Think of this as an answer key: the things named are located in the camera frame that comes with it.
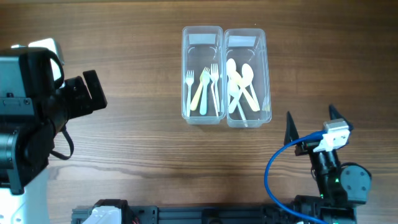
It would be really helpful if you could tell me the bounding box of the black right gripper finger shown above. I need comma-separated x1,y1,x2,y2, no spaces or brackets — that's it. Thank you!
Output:
284,111,300,145
328,104,354,131

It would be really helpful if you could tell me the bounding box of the clear white plastic spoon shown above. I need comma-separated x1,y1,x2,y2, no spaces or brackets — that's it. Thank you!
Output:
228,78,248,128

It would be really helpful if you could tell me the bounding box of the yellow plastic spoon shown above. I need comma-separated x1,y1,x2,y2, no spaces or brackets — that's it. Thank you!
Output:
231,72,251,101

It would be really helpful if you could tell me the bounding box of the yellow plastic fork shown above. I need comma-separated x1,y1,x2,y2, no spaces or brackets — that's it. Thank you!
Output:
190,68,205,111

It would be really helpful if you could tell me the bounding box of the clear white plastic fork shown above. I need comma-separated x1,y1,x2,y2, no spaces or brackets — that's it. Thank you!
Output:
210,63,219,116

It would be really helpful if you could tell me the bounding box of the blue plastic fork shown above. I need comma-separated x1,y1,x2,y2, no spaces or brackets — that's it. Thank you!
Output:
200,67,210,116

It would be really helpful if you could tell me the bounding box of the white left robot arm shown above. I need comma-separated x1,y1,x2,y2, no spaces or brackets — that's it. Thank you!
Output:
1,70,107,223

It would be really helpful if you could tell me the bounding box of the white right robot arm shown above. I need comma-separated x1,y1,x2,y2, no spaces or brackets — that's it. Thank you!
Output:
288,105,372,223

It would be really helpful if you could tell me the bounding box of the clear right plastic container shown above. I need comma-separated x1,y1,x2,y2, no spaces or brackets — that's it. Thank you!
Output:
224,28,272,128

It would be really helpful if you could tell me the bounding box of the clear plastic container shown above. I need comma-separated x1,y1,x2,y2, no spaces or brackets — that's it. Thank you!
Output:
224,28,272,128
181,26,227,125

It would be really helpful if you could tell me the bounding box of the clear left plastic container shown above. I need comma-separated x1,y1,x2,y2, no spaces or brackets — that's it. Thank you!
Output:
181,26,227,125

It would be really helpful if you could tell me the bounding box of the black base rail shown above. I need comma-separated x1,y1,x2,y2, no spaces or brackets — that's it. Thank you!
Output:
71,198,358,224

